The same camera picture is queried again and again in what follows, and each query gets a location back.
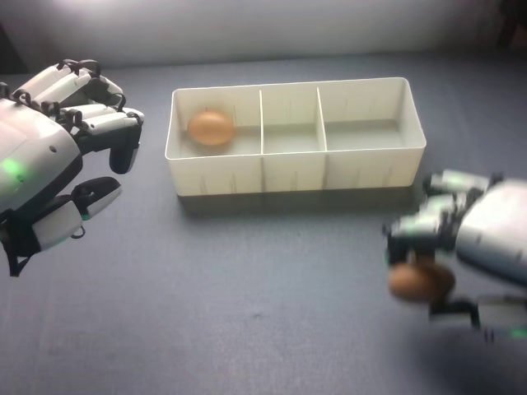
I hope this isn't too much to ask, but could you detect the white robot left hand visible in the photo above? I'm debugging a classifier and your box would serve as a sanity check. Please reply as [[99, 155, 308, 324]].
[[0, 58, 146, 253]]

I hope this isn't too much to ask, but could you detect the brown egg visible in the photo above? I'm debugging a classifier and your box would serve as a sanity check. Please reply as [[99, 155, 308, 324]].
[[187, 109, 236, 146], [388, 263, 456, 306]]

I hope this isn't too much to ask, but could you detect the grey table cloth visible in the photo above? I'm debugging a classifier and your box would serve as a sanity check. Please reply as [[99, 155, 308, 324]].
[[0, 53, 527, 395]]

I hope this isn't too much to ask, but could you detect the cream three-compartment tray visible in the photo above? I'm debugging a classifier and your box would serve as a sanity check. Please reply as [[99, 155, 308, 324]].
[[163, 77, 427, 197]]

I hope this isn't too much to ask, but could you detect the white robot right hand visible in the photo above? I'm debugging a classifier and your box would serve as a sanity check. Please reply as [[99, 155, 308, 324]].
[[382, 169, 527, 342]]

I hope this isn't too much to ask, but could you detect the white backdrop sheet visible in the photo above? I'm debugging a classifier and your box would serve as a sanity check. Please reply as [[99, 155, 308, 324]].
[[0, 0, 527, 76]]

